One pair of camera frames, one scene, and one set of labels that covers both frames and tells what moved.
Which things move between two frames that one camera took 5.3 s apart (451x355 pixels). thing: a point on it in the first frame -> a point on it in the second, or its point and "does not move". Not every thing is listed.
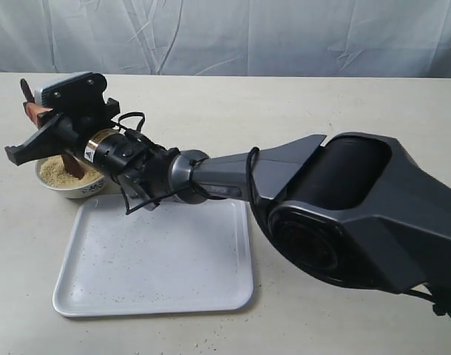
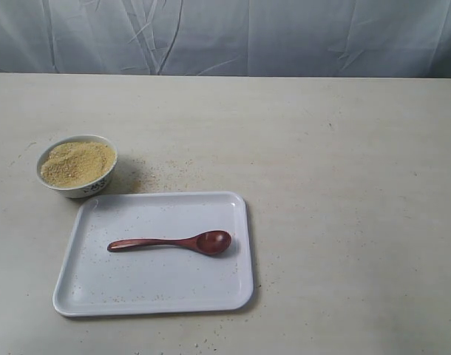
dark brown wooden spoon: (69, 162) -> (208, 242)
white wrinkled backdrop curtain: (341, 38) does not move
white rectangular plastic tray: (180, 256) does not move
